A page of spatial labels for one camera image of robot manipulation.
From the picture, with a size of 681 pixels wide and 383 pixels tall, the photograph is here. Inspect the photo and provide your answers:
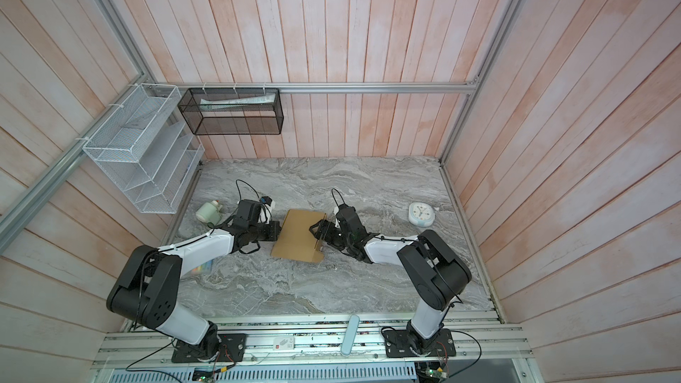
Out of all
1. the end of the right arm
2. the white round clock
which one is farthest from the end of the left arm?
the white round clock

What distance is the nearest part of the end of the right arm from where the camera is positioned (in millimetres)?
700

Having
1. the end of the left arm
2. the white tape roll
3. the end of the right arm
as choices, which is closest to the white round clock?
the end of the right arm

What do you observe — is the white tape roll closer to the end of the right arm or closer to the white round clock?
the end of the right arm

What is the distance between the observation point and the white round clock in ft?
3.28

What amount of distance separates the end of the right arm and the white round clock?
1.06ft

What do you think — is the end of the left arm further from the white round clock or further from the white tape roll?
the white round clock

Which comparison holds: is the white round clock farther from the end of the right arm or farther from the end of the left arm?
the end of the left arm

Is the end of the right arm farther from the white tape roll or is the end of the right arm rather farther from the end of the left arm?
the white tape roll

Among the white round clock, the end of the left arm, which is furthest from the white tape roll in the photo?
the white round clock
